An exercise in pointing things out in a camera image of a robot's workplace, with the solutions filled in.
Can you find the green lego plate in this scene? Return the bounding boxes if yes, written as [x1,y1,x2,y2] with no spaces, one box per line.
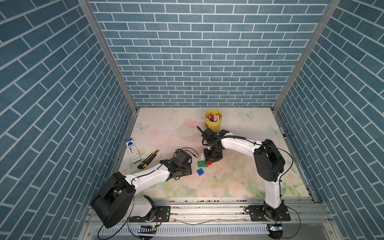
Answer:
[198,161,208,168]

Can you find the blue lego brick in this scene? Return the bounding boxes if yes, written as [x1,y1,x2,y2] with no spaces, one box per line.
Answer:
[197,168,204,176]

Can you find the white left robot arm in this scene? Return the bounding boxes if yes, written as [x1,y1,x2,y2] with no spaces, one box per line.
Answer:
[90,150,192,229]

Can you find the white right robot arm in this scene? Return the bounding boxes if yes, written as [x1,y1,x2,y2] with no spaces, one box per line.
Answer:
[197,127,286,221]

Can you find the yellow black utility knife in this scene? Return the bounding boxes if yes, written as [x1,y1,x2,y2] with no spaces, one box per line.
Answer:
[138,150,160,170]

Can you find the yellow cup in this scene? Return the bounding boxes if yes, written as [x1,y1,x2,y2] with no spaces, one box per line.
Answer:
[205,110,223,133]

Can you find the markers in cup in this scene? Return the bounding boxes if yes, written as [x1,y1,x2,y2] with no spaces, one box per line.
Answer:
[207,113,221,122]

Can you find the white blue pen box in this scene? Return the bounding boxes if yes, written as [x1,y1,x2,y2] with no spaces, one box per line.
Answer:
[125,138,141,164]

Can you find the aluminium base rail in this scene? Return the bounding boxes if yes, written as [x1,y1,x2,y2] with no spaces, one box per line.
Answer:
[80,198,337,240]

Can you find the aluminium corner post right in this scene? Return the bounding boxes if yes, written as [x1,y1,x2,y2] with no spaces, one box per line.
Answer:
[272,0,341,115]

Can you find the aluminium corner post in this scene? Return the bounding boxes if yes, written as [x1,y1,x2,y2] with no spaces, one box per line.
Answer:
[78,0,138,114]
[272,0,341,115]

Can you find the aluminium corner post left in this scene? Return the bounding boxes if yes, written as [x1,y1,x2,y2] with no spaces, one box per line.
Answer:
[78,0,138,114]

